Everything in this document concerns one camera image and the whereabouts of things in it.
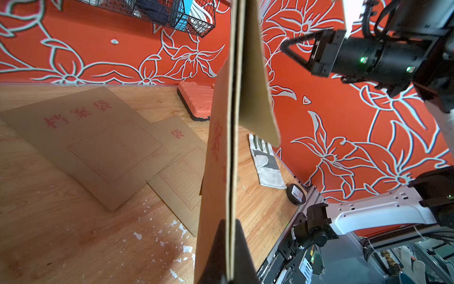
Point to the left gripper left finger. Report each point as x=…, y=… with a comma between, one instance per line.
x=215, y=269

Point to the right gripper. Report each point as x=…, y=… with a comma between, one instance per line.
x=321, y=58

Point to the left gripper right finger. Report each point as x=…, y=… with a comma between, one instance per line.
x=244, y=270

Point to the kraft file bag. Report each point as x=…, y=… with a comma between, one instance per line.
x=97, y=139
x=179, y=182
x=241, y=99

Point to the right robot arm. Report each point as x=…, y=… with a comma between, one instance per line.
x=351, y=82

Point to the white grey work glove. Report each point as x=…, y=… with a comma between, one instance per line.
x=268, y=171

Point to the red plastic tool case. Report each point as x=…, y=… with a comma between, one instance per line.
x=197, y=99

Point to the dark blue round object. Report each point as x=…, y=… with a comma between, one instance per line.
x=153, y=10

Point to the black wire basket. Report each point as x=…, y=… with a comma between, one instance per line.
x=192, y=17

